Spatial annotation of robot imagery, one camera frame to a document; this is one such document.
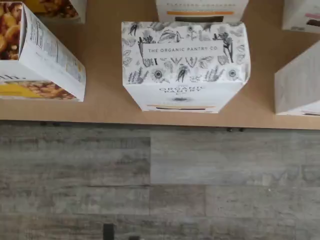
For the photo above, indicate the wooden shelf board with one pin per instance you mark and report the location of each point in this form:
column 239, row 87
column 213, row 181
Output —
column 105, row 75

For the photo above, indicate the yellow white granola box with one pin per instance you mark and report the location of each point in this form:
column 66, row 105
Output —
column 62, row 10
column 50, row 55

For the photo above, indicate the white box pink strip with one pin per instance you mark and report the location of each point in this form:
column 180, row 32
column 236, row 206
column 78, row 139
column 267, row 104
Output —
column 305, row 12
column 300, row 82

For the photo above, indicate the white box yellow strip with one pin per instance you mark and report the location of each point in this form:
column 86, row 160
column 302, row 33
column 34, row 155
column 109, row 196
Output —
column 200, row 7
column 185, row 75

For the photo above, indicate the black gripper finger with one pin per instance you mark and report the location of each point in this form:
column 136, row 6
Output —
column 108, row 232
column 134, row 238

